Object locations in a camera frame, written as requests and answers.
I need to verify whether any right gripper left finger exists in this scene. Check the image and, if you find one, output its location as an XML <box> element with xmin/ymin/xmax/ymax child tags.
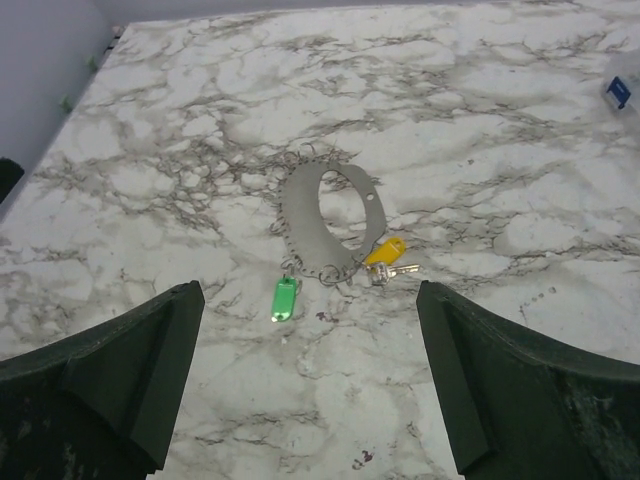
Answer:
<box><xmin>1</xmin><ymin>281</ymin><xmax>204</xmax><ymax>479</ymax></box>

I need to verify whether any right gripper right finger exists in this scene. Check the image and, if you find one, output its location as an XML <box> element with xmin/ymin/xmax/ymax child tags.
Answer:
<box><xmin>416</xmin><ymin>281</ymin><xmax>639</xmax><ymax>479</ymax></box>

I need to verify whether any small brass key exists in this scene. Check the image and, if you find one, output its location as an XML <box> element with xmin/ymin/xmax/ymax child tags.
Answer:
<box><xmin>366</xmin><ymin>262</ymin><xmax>420</xmax><ymax>286</ymax></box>

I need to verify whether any yellow key tag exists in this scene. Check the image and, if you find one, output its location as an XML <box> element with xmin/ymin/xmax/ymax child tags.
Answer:
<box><xmin>365</xmin><ymin>237</ymin><xmax>406</xmax><ymax>265</ymax></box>

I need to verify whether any clear plastic organizer box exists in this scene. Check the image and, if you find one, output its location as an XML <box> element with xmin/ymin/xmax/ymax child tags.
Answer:
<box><xmin>603</xmin><ymin>49</ymin><xmax>639</xmax><ymax>113</ymax></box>

